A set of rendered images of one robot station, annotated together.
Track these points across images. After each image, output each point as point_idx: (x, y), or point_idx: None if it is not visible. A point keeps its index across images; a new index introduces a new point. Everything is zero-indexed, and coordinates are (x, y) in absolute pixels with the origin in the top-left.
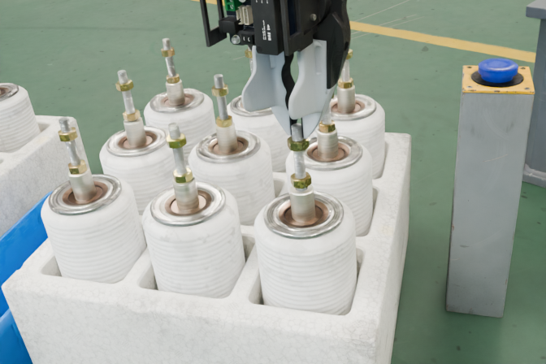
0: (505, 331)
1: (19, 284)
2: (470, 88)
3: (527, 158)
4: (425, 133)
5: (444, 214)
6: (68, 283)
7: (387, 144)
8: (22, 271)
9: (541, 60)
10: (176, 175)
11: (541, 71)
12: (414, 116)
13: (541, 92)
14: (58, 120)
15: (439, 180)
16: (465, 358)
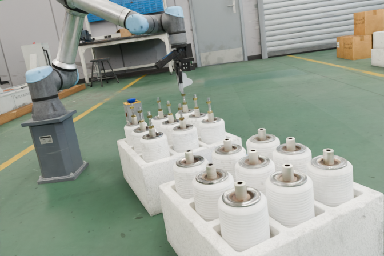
0: None
1: (236, 136)
2: (139, 101)
3: (71, 171)
4: (41, 203)
5: (107, 178)
6: (227, 134)
7: (124, 141)
8: (234, 138)
9: (62, 136)
10: (198, 106)
11: (64, 139)
12: (19, 212)
13: (67, 144)
14: (209, 98)
15: (84, 186)
16: None
